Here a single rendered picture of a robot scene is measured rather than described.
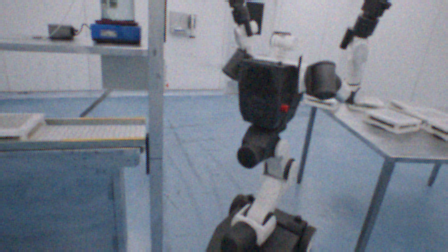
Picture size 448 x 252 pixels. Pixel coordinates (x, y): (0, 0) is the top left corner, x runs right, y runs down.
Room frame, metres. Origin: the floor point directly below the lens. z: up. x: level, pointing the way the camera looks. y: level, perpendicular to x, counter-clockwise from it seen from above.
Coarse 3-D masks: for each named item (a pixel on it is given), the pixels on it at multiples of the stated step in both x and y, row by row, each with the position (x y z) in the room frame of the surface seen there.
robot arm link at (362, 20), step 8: (368, 0) 1.20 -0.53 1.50; (376, 0) 1.16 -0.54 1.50; (368, 8) 1.20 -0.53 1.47; (376, 8) 1.16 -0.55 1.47; (384, 8) 1.14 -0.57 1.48; (360, 16) 1.21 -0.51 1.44; (368, 16) 1.19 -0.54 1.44; (376, 16) 1.17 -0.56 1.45; (360, 24) 1.20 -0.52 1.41; (368, 24) 1.19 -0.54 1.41; (376, 24) 1.19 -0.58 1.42
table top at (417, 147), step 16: (336, 112) 1.90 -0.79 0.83; (352, 112) 1.94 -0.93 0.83; (352, 128) 1.58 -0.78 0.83; (368, 128) 1.60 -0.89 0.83; (368, 144) 1.39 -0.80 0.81; (384, 144) 1.35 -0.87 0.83; (400, 144) 1.37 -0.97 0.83; (416, 144) 1.40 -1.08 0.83; (432, 144) 1.42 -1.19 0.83; (400, 160) 1.21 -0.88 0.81; (416, 160) 1.22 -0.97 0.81; (432, 160) 1.23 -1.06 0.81
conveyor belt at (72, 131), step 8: (48, 128) 1.21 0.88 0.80; (56, 128) 1.22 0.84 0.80; (64, 128) 1.23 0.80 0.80; (72, 128) 1.24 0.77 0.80; (80, 128) 1.25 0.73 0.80; (88, 128) 1.26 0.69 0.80; (96, 128) 1.27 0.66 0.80; (104, 128) 1.28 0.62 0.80; (112, 128) 1.29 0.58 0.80; (120, 128) 1.30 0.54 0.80; (128, 128) 1.31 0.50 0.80; (136, 128) 1.32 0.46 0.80; (144, 128) 1.34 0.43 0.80; (40, 136) 1.11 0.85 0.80; (48, 136) 1.12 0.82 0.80; (56, 136) 1.13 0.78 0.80; (64, 136) 1.14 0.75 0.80; (72, 136) 1.15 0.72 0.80; (80, 136) 1.16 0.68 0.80; (88, 136) 1.16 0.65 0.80; (96, 136) 1.17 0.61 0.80; (104, 136) 1.18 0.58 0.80; (112, 136) 1.19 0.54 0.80; (120, 136) 1.20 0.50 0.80; (128, 136) 1.21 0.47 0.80; (136, 136) 1.22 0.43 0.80; (144, 136) 1.24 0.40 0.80; (144, 152) 1.13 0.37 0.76
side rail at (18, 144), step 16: (0, 144) 0.96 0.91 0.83; (16, 144) 0.97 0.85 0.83; (32, 144) 0.99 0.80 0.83; (48, 144) 1.01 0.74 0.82; (64, 144) 1.02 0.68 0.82; (80, 144) 1.04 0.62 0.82; (96, 144) 1.06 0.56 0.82; (112, 144) 1.08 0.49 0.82; (128, 144) 1.10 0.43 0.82; (144, 144) 1.12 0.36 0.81
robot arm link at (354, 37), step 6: (354, 24) 1.24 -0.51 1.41; (348, 30) 1.23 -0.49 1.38; (354, 30) 1.22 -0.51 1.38; (360, 30) 1.21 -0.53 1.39; (366, 30) 1.20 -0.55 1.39; (348, 36) 1.24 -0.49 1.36; (354, 36) 1.24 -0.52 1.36; (360, 36) 1.22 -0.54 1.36; (366, 36) 1.21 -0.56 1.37; (342, 42) 1.26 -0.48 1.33; (348, 42) 1.25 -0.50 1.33; (354, 42) 1.23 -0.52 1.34; (342, 48) 1.26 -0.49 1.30
